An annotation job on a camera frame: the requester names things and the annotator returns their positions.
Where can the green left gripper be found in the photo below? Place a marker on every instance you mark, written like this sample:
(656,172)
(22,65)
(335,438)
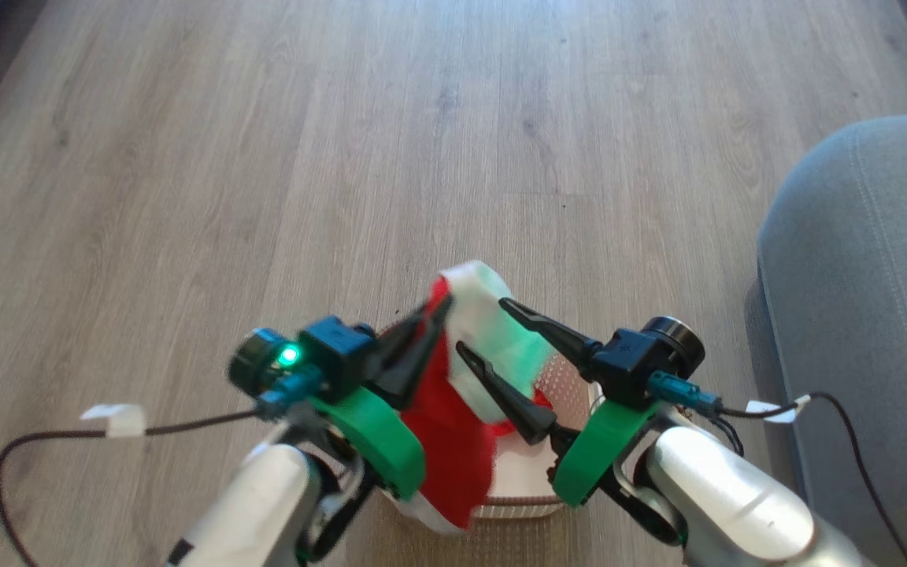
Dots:
(379,441)

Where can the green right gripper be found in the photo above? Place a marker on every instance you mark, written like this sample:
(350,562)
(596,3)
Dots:
(603,445)

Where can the red and white garment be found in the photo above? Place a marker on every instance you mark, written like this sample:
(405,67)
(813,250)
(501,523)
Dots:
(453,457)

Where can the cream basket with brown rim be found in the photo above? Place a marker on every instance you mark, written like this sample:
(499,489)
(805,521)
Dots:
(520,480)

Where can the grey fabric sofa seat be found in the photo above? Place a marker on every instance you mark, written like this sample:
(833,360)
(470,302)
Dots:
(879,276)

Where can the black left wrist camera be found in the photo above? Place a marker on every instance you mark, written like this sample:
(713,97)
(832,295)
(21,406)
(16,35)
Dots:
(335,350)

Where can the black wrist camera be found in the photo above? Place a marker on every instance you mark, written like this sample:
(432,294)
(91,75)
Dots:
(642,358)
(335,350)

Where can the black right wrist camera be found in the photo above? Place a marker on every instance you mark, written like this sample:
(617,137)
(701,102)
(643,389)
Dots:
(642,358)

